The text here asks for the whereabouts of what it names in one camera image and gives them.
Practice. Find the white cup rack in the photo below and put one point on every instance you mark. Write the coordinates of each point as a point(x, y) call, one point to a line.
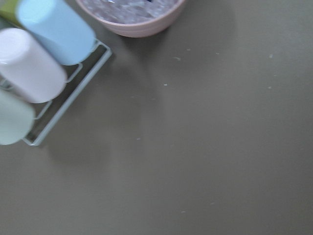
point(47, 114)

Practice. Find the pink bowl with ice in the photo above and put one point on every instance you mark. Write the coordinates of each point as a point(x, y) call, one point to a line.
point(134, 18)

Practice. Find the blue plastic cup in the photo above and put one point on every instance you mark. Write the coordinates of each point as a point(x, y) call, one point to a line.
point(58, 28)

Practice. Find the white plastic cup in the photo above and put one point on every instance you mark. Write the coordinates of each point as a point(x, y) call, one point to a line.
point(16, 118)

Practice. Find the pink plastic cup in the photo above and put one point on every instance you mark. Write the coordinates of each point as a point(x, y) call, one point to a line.
point(29, 68)

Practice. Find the yellow plastic cup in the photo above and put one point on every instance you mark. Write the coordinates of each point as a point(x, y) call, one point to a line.
point(8, 11)

